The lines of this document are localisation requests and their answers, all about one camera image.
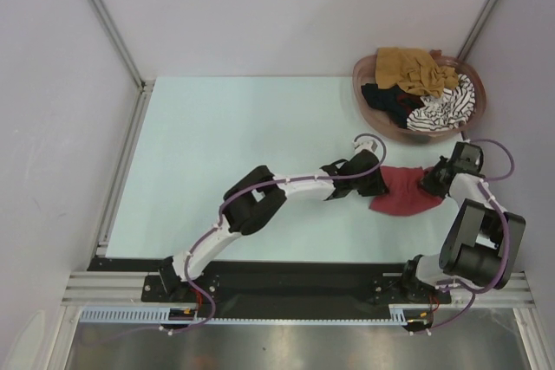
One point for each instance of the red tank top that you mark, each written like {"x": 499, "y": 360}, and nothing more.
{"x": 404, "y": 197}

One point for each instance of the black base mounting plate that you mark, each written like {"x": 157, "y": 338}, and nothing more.
{"x": 240, "y": 290}

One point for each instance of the pink translucent laundry basket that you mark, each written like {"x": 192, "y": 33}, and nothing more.
{"x": 364, "y": 71}

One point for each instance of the left aluminium corner post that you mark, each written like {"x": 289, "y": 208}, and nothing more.
{"x": 114, "y": 36}

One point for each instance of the right aluminium corner post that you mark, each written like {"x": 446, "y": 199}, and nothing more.
{"x": 477, "y": 28}

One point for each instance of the mustard yellow tank top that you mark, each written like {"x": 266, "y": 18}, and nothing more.
{"x": 414, "y": 71}

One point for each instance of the grey slotted cable duct left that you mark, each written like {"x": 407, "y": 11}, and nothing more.
{"x": 141, "y": 315}

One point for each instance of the grey slotted cable duct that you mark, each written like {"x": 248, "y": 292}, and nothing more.
{"x": 413, "y": 313}
{"x": 141, "y": 315}

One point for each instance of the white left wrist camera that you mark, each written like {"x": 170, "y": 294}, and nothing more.
{"x": 364, "y": 144}

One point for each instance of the grey slotted cable duct right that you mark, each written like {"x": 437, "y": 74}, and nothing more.
{"x": 413, "y": 313}

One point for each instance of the aluminium frame rail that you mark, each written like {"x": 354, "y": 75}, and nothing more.
{"x": 104, "y": 288}

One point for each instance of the black white striped tank top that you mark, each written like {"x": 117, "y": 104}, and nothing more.
{"x": 448, "y": 112}

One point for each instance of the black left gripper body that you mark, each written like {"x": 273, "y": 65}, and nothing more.
{"x": 369, "y": 186}

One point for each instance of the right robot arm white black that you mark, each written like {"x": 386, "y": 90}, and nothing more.
{"x": 482, "y": 243}

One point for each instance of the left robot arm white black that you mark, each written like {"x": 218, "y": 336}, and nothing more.
{"x": 252, "y": 203}

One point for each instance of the aluminium corner post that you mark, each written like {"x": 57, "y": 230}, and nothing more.
{"x": 114, "y": 36}
{"x": 477, "y": 28}

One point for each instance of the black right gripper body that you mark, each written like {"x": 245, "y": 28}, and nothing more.
{"x": 430, "y": 180}

